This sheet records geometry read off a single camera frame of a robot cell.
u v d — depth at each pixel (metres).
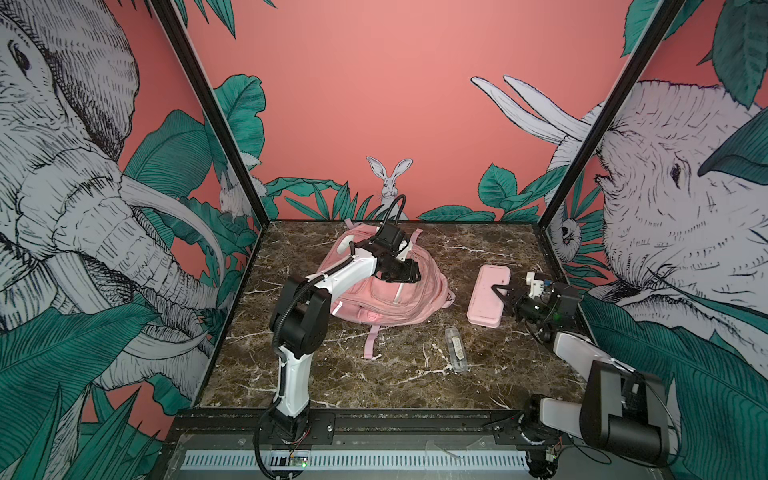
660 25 0.71
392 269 0.80
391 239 0.75
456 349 0.86
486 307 0.84
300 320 0.52
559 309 0.68
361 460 0.70
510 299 0.76
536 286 0.82
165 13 0.69
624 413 0.42
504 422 0.74
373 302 0.93
